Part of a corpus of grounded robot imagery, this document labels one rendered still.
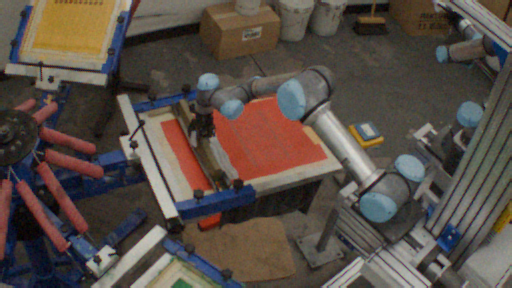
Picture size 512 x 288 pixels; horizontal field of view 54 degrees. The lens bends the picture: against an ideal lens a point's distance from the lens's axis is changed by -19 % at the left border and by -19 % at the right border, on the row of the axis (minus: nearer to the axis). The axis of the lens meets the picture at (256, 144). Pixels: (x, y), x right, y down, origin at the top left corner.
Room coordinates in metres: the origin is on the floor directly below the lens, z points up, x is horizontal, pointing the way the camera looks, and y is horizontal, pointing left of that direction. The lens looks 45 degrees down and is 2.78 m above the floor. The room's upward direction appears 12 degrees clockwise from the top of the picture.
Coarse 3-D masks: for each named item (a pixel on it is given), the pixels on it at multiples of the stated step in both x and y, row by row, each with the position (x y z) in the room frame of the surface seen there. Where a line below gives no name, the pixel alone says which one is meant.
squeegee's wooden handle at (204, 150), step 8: (184, 104) 1.84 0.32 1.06; (184, 112) 1.80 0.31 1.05; (184, 120) 1.79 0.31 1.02; (200, 144) 1.64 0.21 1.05; (200, 152) 1.64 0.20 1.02; (208, 152) 1.60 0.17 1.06; (208, 160) 1.57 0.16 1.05; (216, 160) 1.57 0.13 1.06; (208, 168) 1.57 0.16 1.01; (216, 168) 1.53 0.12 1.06; (216, 176) 1.53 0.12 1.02
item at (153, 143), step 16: (144, 112) 1.82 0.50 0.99; (160, 112) 1.86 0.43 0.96; (144, 128) 1.72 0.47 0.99; (160, 160) 1.57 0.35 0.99; (288, 176) 1.63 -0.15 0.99; (304, 176) 1.65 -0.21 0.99; (320, 176) 1.68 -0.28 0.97; (176, 192) 1.43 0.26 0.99; (256, 192) 1.52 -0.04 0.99; (272, 192) 1.56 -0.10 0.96
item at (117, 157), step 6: (120, 150) 1.53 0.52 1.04; (102, 156) 1.48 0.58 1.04; (108, 156) 1.48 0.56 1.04; (114, 156) 1.49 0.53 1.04; (120, 156) 1.50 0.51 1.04; (102, 162) 1.44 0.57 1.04; (108, 162) 1.45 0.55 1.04; (114, 162) 1.46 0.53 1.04; (120, 162) 1.47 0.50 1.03; (126, 162) 1.49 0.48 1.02; (102, 168) 1.43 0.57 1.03; (108, 168) 1.44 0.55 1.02; (114, 168) 1.46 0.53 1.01
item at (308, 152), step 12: (288, 132) 1.91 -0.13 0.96; (300, 132) 1.93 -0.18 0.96; (228, 144) 1.77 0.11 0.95; (300, 144) 1.85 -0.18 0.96; (312, 144) 1.87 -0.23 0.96; (180, 156) 1.65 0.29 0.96; (192, 156) 1.66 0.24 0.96; (228, 156) 1.70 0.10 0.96; (240, 156) 1.72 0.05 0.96; (300, 156) 1.79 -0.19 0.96; (312, 156) 1.80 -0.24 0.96; (324, 156) 1.81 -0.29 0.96; (192, 168) 1.60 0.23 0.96; (240, 168) 1.65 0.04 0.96; (252, 168) 1.67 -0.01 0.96; (264, 168) 1.68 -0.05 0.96; (276, 168) 1.69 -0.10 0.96; (288, 168) 1.71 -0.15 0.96; (192, 180) 1.54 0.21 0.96; (204, 180) 1.55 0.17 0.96
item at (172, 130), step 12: (252, 108) 2.01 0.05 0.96; (276, 108) 2.04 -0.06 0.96; (168, 120) 1.83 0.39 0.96; (216, 120) 1.89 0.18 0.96; (276, 120) 1.97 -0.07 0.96; (288, 120) 1.98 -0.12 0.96; (168, 132) 1.76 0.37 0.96; (180, 132) 1.78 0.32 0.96; (216, 132) 1.82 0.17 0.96; (228, 132) 1.84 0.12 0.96; (180, 144) 1.71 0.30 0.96
